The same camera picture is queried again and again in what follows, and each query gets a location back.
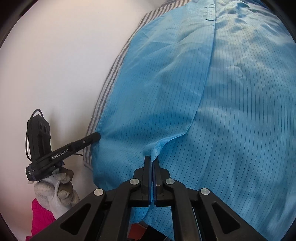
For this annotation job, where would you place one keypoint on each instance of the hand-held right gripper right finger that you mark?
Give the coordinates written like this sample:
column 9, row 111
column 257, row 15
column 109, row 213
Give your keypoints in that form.
column 157, row 176

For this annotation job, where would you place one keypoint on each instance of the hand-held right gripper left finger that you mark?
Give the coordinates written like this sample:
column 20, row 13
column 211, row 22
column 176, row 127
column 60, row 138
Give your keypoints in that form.
column 147, row 172

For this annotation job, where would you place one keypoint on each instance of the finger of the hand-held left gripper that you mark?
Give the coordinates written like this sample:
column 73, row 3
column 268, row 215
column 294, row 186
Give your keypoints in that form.
column 87, row 140

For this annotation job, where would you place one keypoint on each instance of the blue pinstriped work coat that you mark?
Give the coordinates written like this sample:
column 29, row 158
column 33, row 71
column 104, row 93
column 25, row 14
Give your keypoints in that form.
column 185, row 92

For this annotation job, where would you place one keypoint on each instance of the person's left hand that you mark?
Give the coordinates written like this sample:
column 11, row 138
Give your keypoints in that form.
column 46, row 192

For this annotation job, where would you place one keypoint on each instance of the grey striped bed sheet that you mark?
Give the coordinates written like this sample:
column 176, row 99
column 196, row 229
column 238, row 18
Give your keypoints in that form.
column 101, row 102

